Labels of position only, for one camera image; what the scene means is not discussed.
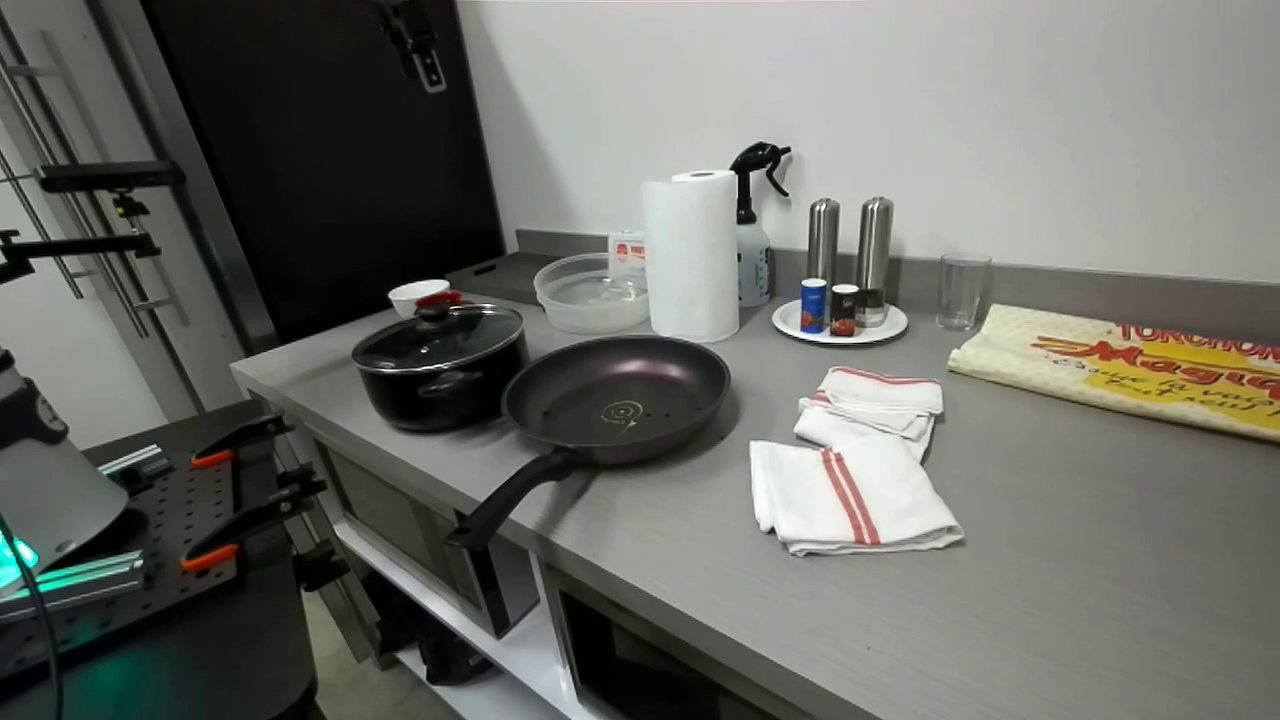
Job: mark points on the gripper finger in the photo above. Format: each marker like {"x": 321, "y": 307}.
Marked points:
{"x": 412, "y": 40}

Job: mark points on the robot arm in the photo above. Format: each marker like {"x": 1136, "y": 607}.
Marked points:
{"x": 50, "y": 480}

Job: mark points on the paper towel roll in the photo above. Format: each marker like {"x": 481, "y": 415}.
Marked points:
{"x": 692, "y": 260}

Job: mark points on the dark frying pan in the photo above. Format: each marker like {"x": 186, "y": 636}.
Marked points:
{"x": 615, "y": 400}

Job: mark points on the white towel with red stripes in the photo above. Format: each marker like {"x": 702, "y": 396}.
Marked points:
{"x": 850, "y": 495}
{"x": 880, "y": 400}

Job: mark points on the tall black panel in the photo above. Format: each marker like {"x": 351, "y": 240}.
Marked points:
{"x": 330, "y": 170}

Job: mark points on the dark grey tray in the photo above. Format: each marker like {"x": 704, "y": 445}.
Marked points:
{"x": 500, "y": 278}

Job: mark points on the small white bowl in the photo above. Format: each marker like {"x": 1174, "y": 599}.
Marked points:
{"x": 415, "y": 296}

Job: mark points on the glass pot lid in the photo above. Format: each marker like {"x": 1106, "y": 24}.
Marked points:
{"x": 440, "y": 335}

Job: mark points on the small white and red box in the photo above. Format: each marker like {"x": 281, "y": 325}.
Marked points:
{"x": 626, "y": 255}

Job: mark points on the clear plastic container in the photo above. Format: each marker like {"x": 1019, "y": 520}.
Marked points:
{"x": 590, "y": 300}

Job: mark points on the black cooking pot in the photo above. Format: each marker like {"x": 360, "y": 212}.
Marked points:
{"x": 440, "y": 395}

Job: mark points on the metal rack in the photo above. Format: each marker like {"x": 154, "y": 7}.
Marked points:
{"x": 70, "y": 250}

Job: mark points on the spray bottle with black trigger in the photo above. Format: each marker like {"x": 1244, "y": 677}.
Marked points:
{"x": 753, "y": 255}

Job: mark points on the black clamp with orange trigger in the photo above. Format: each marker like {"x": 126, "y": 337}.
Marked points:
{"x": 255, "y": 515}
{"x": 240, "y": 440}

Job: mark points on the steel grinder mill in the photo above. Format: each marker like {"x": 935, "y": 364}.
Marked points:
{"x": 874, "y": 250}
{"x": 823, "y": 240}

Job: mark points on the microwave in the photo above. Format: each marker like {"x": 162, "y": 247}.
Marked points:
{"x": 400, "y": 520}

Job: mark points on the small blue jar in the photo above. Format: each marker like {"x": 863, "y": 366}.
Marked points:
{"x": 813, "y": 305}

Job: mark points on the small dark jar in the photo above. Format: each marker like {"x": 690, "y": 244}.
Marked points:
{"x": 844, "y": 310}

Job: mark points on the white plate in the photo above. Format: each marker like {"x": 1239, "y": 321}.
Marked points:
{"x": 890, "y": 325}

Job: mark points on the clear drinking glass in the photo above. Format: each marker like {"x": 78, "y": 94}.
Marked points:
{"x": 963, "y": 292}

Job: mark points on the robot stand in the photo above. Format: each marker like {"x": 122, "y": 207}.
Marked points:
{"x": 200, "y": 640}

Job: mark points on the built-in black appliance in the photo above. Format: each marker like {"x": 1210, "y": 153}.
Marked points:
{"x": 640, "y": 660}

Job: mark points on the yellow packaged cloth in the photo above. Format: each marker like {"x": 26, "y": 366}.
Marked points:
{"x": 1120, "y": 370}

